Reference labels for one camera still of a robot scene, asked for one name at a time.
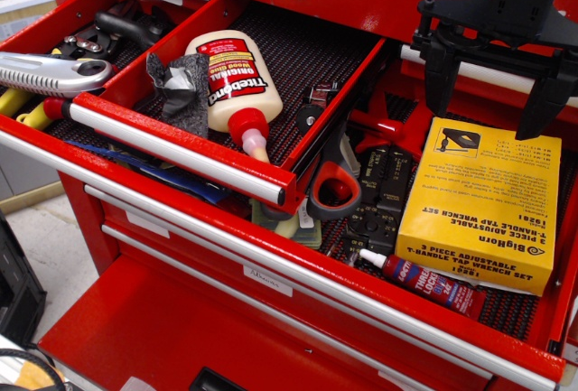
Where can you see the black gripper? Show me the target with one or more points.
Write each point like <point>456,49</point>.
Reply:
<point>514,22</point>

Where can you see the silver box cutter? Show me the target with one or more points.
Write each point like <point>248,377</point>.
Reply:
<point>49,76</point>

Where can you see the yellow tap wrench set box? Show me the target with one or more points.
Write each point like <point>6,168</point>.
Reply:
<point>483,206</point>

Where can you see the large open red drawer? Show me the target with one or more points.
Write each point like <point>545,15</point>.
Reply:
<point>187,289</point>

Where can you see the small open red drawer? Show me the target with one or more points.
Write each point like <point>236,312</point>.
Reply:
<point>310,61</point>

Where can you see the small black round part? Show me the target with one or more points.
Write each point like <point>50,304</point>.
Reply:
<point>306,116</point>

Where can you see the red Loctite threadlocker tube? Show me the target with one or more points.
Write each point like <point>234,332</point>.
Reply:
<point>440,289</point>

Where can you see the clear plastic parts case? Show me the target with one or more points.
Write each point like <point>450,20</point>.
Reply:
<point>300,228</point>

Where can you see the Titebond wood glue bottle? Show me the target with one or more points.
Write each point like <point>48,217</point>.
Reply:
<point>243,98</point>

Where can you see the red tool chest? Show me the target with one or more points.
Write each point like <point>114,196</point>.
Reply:
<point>187,289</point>

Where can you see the blue flat item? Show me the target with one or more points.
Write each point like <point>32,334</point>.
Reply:
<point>206,191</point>

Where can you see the white Adhesives label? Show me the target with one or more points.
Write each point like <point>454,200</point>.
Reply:
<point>267,281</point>

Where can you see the grey crumpled cloth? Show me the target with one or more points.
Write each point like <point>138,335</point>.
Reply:
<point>183,85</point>

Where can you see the black crate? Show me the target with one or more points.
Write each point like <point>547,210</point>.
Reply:
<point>22,296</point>

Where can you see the red handled tool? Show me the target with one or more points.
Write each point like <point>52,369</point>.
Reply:
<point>391,119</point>

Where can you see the black wire stripper tool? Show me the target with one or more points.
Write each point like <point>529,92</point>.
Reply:
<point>386,172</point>

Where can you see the red black handled scissors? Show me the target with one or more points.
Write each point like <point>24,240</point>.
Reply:
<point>330,189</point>

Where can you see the black handled tool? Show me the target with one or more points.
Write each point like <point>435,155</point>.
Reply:
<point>144,35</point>

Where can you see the yellow handled crimping pliers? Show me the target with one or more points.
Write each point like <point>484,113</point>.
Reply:
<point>28,108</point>

